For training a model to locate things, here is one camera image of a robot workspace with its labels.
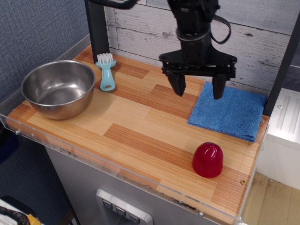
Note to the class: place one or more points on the white ribbed box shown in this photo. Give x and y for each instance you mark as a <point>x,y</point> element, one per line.
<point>279,158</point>

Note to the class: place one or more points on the clear acrylic counter guard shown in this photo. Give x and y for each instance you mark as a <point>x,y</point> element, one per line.
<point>143,138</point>

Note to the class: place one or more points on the grey cabinet with dispenser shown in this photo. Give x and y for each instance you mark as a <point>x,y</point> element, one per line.
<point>81,182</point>

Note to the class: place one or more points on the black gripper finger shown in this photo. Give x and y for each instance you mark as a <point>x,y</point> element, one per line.
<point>177,82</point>
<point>218,82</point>

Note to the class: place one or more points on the red upturned plastic cup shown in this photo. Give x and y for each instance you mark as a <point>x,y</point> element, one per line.
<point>208,160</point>

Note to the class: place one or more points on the dark vertical post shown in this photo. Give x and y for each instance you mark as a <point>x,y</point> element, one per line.
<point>97,28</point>
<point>283,69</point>

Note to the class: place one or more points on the light blue scrub brush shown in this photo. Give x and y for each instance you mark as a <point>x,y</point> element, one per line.
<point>106,61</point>

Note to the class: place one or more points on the yellow object at corner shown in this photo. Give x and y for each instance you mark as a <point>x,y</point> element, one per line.
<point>33,220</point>

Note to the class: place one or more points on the stainless steel bowl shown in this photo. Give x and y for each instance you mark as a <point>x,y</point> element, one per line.
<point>59,90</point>

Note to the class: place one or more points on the blue towel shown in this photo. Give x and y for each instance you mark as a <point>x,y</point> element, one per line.
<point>237,113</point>

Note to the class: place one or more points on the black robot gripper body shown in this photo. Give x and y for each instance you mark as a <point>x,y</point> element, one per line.
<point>199,58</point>

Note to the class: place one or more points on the dark left vertical post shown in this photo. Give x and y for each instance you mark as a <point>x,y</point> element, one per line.
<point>97,28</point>

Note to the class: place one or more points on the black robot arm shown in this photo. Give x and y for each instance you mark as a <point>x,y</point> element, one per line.
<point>194,18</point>

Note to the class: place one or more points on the dark right vertical post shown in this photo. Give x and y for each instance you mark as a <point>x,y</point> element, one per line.
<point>283,69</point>

